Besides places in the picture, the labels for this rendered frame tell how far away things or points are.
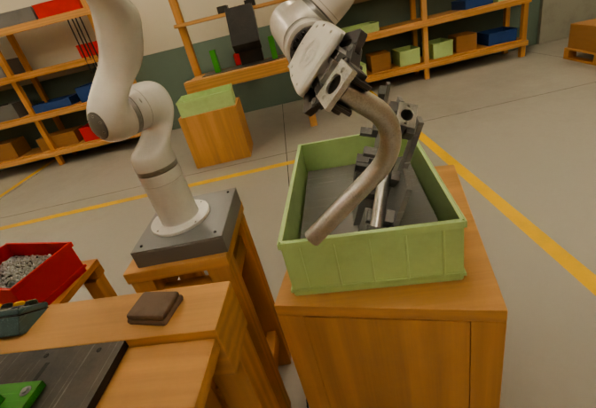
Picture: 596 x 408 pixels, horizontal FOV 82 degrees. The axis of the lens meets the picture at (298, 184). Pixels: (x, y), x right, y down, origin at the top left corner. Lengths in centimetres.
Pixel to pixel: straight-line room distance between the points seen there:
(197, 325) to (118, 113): 54
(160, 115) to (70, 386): 65
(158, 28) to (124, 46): 530
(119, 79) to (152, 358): 63
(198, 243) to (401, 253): 56
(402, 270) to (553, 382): 101
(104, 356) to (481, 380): 85
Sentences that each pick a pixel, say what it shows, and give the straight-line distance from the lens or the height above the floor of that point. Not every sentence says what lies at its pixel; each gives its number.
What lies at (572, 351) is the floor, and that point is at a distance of 187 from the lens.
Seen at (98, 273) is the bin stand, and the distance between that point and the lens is 145.
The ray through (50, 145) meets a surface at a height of 34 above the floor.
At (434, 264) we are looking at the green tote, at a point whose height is 85.
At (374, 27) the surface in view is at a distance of 561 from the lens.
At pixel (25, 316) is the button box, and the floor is 93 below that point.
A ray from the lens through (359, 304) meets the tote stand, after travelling 87.
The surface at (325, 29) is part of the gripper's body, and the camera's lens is 52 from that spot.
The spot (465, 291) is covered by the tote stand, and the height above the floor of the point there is 79.
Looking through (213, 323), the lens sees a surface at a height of 90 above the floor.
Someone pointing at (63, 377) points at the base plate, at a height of 90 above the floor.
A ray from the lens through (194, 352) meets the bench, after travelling 78.
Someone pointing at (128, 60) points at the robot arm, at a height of 140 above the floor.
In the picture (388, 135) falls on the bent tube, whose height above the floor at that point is 125.
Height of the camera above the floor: 143
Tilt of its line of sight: 27 degrees down
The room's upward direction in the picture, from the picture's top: 14 degrees counter-clockwise
